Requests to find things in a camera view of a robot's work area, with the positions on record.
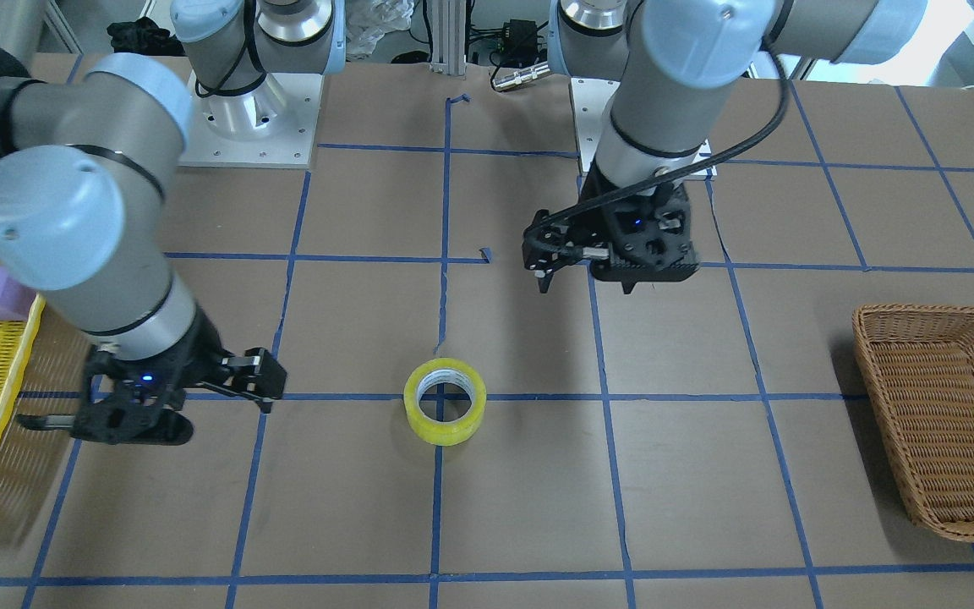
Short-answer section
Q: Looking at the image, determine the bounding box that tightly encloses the silver metal connector plug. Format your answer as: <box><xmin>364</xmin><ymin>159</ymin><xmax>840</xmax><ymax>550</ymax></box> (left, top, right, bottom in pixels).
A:
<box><xmin>490</xmin><ymin>62</ymin><xmax>552</xmax><ymax>93</ymax></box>

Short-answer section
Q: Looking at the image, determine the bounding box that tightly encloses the brown wicker basket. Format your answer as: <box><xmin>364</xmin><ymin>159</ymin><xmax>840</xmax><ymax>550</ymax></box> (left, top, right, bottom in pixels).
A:
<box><xmin>851</xmin><ymin>304</ymin><xmax>974</xmax><ymax>542</ymax></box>

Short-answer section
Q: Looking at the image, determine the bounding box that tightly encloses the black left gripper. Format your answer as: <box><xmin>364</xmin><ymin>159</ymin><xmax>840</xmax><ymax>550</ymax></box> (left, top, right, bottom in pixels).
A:
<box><xmin>523</xmin><ymin>181</ymin><xmax>692</xmax><ymax>294</ymax></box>

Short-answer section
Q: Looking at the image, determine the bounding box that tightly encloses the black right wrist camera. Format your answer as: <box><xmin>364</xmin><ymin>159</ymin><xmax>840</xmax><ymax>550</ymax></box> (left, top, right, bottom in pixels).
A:
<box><xmin>68</xmin><ymin>385</ymin><xmax>194</xmax><ymax>447</ymax></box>

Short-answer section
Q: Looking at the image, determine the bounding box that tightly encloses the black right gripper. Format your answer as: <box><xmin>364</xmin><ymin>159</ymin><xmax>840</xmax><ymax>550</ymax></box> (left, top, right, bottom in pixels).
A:
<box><xmin>13</xmin><ymin>310</ymin><xmax>287</xmax><ymax>431</ymax></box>

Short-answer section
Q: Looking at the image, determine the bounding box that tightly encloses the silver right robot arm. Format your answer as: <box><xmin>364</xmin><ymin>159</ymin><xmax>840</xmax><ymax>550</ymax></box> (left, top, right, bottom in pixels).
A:
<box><xmin>0</xmin><ymin>1</ymin><xmax>347</xmax><ymax>446</ymax></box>

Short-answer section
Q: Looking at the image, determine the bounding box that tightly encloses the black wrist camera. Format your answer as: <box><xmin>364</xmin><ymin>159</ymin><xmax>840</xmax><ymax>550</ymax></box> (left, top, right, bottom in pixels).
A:
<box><xmin>590</xmin><ymin>185</ymin><xmax>700</xmax><ymax>294</ymax></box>
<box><xmin>68</xmin><ymin>385</ymin><xmax>194</xmax><ymax>447</ymax></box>

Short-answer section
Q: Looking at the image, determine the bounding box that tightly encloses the yellow tape roll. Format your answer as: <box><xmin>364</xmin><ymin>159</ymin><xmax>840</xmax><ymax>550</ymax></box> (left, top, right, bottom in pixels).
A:
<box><xmin>402</xmin><ymin>358</ymin><xmax>488</xmax><ymax>447</ymax></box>

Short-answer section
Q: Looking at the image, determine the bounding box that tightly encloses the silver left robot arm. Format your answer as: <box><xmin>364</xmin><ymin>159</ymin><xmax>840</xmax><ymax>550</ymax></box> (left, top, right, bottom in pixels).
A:
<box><xmin>522</xmin><ymin>1</ymin><xmax>927</xmax><ymax>293</ymax></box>

